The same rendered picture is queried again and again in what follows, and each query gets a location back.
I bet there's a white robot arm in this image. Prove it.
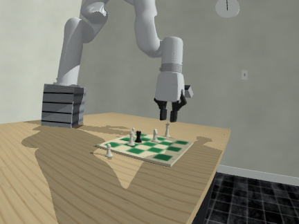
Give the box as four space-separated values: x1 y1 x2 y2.
53 0 183 87

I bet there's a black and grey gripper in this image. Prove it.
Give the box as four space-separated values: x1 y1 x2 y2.
154 71 187 122

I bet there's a black rook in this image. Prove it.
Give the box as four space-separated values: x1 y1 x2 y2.
135 131 142 143

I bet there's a green and cream chessboard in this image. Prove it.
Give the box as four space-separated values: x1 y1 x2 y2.
96 133 194 167

